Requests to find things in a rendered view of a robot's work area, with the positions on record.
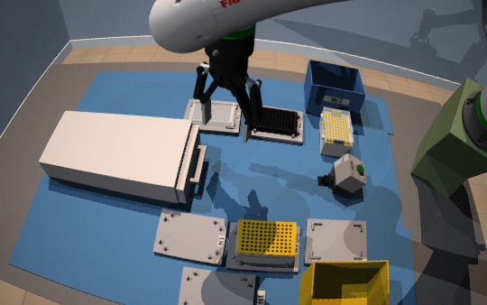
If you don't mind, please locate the yellow bin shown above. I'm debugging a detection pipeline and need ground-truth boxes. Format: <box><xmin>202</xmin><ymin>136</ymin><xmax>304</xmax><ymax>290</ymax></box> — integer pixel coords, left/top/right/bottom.
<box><xmin>299</xmin><ymin>261</ymin><xmax>390</xmax><ymax>305</ymax></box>

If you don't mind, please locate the blue bench mat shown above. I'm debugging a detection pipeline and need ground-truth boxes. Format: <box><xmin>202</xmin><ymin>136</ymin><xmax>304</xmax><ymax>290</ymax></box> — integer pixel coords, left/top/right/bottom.
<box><xmin>9</xmin><ymin>71</ymin><xmax>416</xmax><ymax>305</ymax></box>

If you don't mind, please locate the beige rectangular plate nest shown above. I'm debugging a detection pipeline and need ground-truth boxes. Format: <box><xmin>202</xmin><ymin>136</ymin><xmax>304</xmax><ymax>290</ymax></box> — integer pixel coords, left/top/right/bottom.
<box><xmin>251</xmin><ymin>106</ymin><xmax>303</xmax><ymax>144</ymax></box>

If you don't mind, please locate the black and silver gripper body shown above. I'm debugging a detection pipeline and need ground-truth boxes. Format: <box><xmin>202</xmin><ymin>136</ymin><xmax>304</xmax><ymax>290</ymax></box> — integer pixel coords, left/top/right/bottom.
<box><xmin>208</xmin><ymin>58</ymin><xmax>249</xmax><ymax>90</ymax></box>

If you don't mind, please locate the blue open-top bin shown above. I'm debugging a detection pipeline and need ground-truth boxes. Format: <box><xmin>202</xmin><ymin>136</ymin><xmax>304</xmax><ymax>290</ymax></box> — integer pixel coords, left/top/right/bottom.
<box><xmin>304</xmin><ymin>60</ymin><xmax>366</xmax><ymax>121</ymax></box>

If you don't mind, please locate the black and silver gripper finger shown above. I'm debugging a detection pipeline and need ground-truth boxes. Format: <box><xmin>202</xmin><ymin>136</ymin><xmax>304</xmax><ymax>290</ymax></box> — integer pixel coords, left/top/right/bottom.
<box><xmin>193</xmin><ymin>61</ymin><xmax>222</xmax><ymax>125</ymax></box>
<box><xmin>226</xmin><ymin>76</ymin><xmax>263</xmax><ymax>143</ymax></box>

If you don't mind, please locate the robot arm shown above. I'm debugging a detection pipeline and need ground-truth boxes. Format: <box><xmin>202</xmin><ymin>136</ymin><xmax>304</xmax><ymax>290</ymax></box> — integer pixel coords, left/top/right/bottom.
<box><xmin>149</xmin><ymin>0</ymin><xmax>487</xmax><ymax>150</ymax></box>

